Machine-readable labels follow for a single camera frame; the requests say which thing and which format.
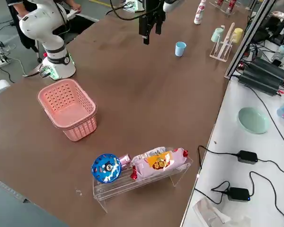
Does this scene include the large pink snack packet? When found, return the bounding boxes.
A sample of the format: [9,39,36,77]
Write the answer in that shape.
[130,148,189,182]

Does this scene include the blue snack tube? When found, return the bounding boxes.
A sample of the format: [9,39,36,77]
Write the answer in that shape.
[91,153,123,185]

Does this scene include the small pink snack packet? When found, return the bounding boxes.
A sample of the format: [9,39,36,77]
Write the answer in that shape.
[119,153,133,170]

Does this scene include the white juice bottle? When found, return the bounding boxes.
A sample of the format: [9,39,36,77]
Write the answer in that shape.
[193,0,207,25]

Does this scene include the aluminium frame post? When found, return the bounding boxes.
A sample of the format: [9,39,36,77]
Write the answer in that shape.
[224,0,276,79]

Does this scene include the pale green bowl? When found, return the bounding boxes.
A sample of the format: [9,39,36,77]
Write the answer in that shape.
[237,106,271,135]

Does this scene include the blue ceramic cup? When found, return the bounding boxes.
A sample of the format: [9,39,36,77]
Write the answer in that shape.
[175,41,187,57]

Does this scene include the pale green cup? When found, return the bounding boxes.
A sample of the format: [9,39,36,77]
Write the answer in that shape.
[211,27,224,44]

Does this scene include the clear water bottle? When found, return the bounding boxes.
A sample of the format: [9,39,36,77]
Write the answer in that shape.
[270,44,284,62]

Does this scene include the clear plastic bag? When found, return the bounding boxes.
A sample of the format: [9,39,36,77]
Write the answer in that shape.
[192,197,252,227]

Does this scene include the clear acrylic bottle shelf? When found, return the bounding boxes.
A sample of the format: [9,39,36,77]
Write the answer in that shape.
[208,0,247,15]

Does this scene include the pale yellow cup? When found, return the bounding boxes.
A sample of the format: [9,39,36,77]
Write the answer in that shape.
[231,27,244,45]

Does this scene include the black power supply unit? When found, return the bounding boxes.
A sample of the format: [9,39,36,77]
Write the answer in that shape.
[238,70,284,97]
[243,56,284,82]

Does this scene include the person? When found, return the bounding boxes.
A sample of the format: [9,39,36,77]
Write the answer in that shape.
[6,0,83,52]

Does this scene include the clear acrylic snack shelf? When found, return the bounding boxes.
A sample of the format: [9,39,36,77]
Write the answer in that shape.
[92,151,194,213]

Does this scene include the pink plastic basket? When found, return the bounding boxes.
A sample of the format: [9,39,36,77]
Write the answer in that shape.
[36,78,98,142]

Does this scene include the black power adapter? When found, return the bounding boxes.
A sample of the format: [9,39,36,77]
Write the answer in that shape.
[228,187,251,202]
[237,149,259,166]

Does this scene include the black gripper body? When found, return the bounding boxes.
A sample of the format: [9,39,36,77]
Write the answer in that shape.
[139,0,166,18]

